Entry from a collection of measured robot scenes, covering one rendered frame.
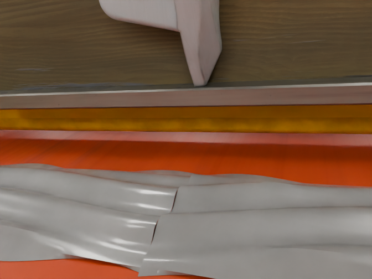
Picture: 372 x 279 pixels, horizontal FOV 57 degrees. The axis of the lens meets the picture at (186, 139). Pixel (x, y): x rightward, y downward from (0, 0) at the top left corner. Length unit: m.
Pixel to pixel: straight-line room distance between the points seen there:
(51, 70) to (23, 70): 0.02
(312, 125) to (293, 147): 0.02
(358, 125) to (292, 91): 0.05
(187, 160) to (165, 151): 0.02
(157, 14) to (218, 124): 0.08
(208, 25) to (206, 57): 0.02
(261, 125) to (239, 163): 0.03
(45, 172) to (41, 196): 0.03
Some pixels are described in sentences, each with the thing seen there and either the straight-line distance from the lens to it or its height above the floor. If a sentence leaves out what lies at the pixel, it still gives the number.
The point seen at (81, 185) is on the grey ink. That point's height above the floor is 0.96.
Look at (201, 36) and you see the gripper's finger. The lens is 0.17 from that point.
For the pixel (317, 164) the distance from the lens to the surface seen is 0.18.
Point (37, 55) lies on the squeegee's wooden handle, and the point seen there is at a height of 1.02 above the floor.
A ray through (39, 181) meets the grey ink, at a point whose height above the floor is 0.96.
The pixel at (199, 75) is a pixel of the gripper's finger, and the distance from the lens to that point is 0.18.
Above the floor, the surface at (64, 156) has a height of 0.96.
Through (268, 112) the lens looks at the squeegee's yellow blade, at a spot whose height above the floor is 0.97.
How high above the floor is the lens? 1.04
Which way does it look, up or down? 21 degrees down
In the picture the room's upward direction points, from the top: 7 degrees counter-clockwise
